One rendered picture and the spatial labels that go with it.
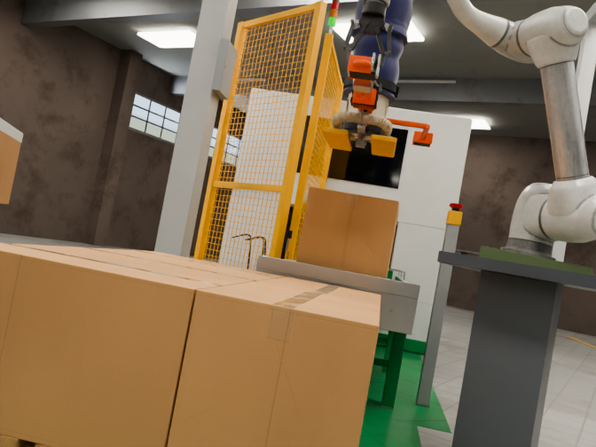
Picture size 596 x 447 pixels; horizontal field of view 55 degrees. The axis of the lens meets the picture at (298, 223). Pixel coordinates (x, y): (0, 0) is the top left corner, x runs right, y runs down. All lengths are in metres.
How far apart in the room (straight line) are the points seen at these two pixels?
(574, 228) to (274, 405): 1.19
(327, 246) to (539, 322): 0.94
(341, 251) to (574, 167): 1.01
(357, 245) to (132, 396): 1.44
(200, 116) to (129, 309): 2.20
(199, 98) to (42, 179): 8.28
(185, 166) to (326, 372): 2.31
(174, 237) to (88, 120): 8.85
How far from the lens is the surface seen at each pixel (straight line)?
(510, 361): 2.14
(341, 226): 2.53
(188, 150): 3.38
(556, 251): 5.48
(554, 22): 2.03
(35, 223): 11.54
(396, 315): 2.46
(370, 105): 2.23
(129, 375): 1.34
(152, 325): 1.30
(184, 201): 3.34
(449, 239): 3.03
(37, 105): 11.42
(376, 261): 2.52
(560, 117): 2.05
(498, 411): 2.17
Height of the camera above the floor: 0.67
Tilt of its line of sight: 2 degrees up
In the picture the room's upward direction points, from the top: 10 degrees clockwise
